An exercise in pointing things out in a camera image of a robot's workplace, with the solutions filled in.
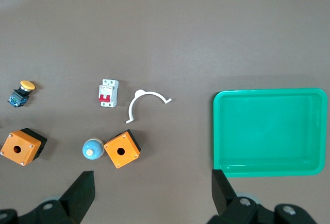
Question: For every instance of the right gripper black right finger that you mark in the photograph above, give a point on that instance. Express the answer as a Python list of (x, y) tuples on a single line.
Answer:
[(224, 198)]

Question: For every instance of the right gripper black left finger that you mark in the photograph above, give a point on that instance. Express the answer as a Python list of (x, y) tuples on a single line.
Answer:
[(80, 198)]

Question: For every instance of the white red circuit breaker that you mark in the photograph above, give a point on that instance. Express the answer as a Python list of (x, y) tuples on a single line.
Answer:
[(108, 93)]

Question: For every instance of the blue dome push button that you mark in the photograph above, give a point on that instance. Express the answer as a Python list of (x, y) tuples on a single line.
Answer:
[(92, 150)]

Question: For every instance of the orange black button box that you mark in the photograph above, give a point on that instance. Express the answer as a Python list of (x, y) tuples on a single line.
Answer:
[(19, 148), (122, 150)]

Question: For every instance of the green plastic tray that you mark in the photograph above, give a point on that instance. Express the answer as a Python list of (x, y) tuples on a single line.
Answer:
[(268, 131)]

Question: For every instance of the small white curved clip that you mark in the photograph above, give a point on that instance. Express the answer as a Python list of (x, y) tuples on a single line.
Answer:
[(132, 108)]

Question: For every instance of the yellow mushroom push button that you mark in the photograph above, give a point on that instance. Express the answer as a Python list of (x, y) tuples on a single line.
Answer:
[(22, 94)]

